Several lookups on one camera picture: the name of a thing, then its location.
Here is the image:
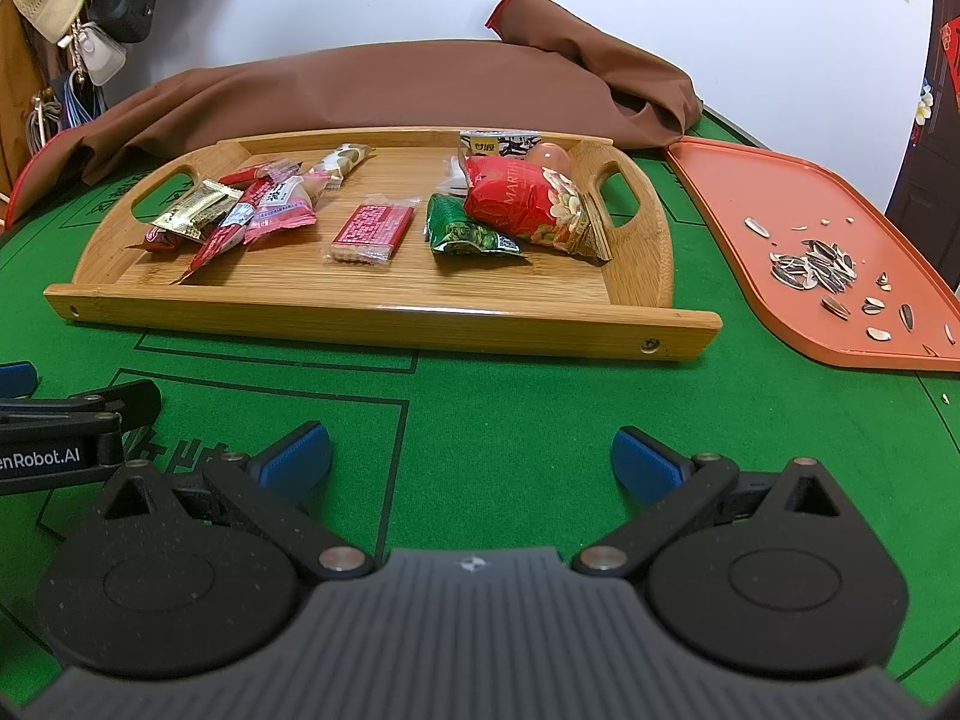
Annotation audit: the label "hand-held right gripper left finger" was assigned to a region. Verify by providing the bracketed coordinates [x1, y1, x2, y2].
[97, 422, 376, 580]

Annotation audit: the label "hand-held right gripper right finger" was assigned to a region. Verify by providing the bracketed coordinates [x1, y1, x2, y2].
[571, 426, 845, 578]

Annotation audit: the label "wooden serving tray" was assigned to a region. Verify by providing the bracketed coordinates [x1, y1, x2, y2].
[43, 126, 723, 365]

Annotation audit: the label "long red stick packet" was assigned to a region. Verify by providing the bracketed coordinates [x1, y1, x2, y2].
[171, 180, 275, 286]

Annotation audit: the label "gold cream snack packet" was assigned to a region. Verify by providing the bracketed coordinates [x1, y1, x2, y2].
[151, 181, 245, 242]

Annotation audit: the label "red label cracker packet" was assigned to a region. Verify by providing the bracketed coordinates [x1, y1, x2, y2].
[325, 199, 422, 269]

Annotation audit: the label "pink sweet packet white label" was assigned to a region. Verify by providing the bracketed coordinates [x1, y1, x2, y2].
[241, 174, 320, 245]

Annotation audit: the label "green snack packet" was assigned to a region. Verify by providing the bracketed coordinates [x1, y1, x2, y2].
[426, 193, 530, 260]

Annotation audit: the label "red nut packet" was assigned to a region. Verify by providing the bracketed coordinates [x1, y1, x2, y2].
[459, 156, 612, 263]

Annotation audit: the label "small brown cream packet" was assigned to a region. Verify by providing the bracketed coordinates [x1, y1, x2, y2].
[304, 142, 374, 192]

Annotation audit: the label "white black printed packet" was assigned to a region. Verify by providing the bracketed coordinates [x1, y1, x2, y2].
[459, 130, 542, 160]

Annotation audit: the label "pile of sunflower seeds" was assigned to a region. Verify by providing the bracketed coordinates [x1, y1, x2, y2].
[742, 217, 960, 346]

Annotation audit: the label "orange plastic tray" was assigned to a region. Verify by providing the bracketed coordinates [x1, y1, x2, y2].
[664, 136, 960, 374]

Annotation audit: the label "small white bag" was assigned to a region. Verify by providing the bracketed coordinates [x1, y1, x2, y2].
[71, 22, 130, 89]

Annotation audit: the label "brown cloth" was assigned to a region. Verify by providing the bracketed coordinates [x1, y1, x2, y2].
[4, 0, 702, 230]

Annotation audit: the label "dark wooden door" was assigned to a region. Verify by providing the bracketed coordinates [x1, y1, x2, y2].
[885, 0, 960, 293]

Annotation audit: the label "red paper door decoration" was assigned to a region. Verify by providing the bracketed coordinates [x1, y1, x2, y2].
[939, 15, 960, 111]

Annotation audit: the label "grey straps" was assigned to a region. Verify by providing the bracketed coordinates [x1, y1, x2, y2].
[26, 94, 66, 156]

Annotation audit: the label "blue striped straps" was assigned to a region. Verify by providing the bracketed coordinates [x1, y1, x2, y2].
[60, 71, 107, 130]

